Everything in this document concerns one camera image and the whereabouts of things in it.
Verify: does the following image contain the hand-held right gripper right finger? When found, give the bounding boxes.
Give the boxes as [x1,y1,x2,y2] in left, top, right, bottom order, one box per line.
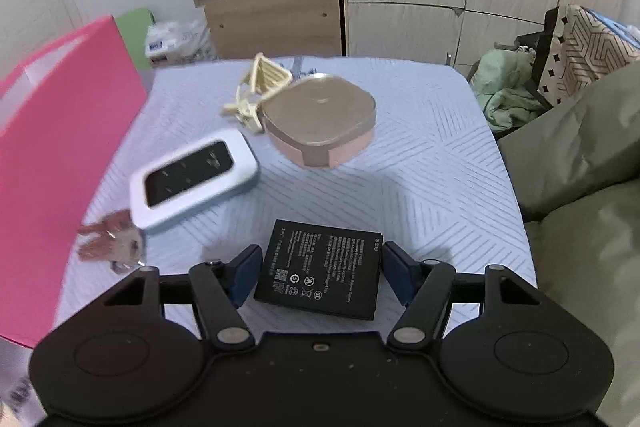
[381,241,548,352]

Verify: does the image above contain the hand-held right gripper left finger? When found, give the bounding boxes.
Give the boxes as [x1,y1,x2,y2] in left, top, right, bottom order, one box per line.
[95,244,264,352]

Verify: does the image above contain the black phone battery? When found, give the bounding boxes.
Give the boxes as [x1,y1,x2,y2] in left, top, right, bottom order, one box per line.
[254,219,385,322]

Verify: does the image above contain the pink cardboard box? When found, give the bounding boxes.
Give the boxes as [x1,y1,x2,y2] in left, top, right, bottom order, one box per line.
[0,16,150,349]

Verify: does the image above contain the light blue quilted tablecloth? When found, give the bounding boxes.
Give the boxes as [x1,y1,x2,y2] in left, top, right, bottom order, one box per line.
[55,55,538,338]

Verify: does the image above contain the white pocket router black screen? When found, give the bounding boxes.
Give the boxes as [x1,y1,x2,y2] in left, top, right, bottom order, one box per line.
[129,127,260,230]

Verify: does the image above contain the rose gold compact case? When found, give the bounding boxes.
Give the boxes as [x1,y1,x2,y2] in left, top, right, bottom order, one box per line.
[262,74,377,170]

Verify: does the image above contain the beige hair claw clip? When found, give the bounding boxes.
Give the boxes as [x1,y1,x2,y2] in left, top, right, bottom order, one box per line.
[221,53,293,134]

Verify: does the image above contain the light green cloth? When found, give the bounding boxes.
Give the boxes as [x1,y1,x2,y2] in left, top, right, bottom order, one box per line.
[470,48,548,132]

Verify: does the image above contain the olive puffer jacket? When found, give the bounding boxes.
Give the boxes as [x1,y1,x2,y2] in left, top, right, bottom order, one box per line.
[496,59,640,427]

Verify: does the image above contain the white plastic bag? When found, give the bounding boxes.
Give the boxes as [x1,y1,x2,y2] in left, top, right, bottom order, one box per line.
[145,18,217,66]

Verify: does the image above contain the green stool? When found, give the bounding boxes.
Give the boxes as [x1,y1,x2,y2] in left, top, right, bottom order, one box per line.
[114,8,157,70]

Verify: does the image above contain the geometric patterned bag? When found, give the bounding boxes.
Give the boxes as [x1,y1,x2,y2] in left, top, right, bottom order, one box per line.
[532,4,640,110]

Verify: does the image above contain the star-shaped keychain charm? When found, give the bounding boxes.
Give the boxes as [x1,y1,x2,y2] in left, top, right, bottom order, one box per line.
[76,211,151,275]

